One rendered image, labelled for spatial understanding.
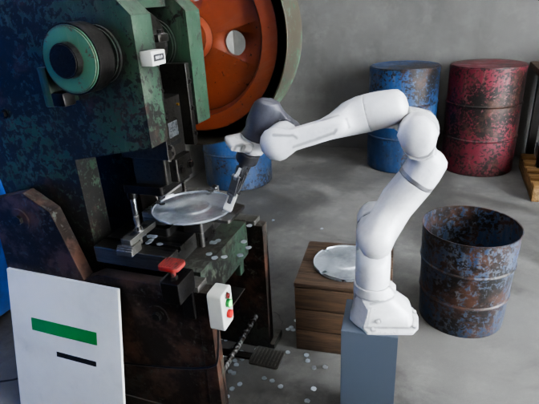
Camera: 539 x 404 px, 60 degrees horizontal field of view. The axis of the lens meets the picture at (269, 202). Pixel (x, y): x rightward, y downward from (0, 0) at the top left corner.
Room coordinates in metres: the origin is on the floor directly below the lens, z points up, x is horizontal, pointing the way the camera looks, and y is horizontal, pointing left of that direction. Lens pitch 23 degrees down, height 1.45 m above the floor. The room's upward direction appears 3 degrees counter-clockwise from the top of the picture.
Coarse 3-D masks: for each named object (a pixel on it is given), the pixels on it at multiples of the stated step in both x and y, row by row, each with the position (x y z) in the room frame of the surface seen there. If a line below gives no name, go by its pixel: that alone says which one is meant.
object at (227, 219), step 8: (240, 208) 1.49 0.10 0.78; (224, 216) 1.43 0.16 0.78; (232, 216) 1.43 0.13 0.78; (200, 224) 1.47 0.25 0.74; (208, 224) 1.51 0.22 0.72; (192, 232) 1.47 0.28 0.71; (200, 232) 1.46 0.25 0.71; (208, 232) 1.50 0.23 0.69; (200, 240) 1.47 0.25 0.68; (208, 240) 1.48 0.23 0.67
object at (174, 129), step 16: (176, 96) 1.59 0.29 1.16; (176, 112) 1.58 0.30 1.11; (176, 128) 1.57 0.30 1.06; (176, 144) 1.56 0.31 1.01; (144, 160) 1.50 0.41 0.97; (160, 160) 1.48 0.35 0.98; (176, 160) 1.49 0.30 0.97; (144, 176) 1.50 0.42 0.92; (160, 176) 1.48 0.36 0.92; (176, 176) 1.49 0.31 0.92
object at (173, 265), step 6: (168, 258) 1.21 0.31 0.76; (174, 258) 1.21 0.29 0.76; (162, 264) 1.18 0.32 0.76; (168, 264) 1.17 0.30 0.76; (174, 264) 1.17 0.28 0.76; (180, 264) 1.17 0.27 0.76; (162, 270) 1.16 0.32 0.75; (168, 270) 1.15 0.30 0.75; (174, 270) 1.15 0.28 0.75; (174, 276) 1.18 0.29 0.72
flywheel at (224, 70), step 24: (192, 0) 1.93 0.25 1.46; (216, 0) 1.87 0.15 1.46; (240, 0) 1.84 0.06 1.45; (264, 0) 1.77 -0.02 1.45; (216, 24) 1.87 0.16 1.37; (240, 24) 1.84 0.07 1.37; (264, 24) 1.77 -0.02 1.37; (216, 48) 1.88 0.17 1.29; (264, 48) 1.77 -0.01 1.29; (216, 72) 1.88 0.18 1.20; (240, 72) 1.84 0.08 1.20; (264, 72) 1.77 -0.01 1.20; (216, 96) 1.89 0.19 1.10; (240, 96) 1.83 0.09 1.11; (264, 96) 1.81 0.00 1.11; (216, 120) 1.85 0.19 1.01
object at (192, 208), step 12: (192, 192) 1.67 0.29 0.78; (204, 192) 1.66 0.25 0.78; (216, 192) 1.65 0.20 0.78; (156, 204) 1.57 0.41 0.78; (168, 204) 1.56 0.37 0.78; (180, 204) 1.54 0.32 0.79; (192, 204) 1.53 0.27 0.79; (204, 204) 1.53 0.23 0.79; (216, 204) 1.54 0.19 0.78; (156, 216) 1.46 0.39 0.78; (168, 216) 1.46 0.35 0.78; (180, 216) 1.45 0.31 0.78; (192, 216) 1.44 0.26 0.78; (204, 216) 1.44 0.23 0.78; (216, 216) 1.43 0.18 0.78
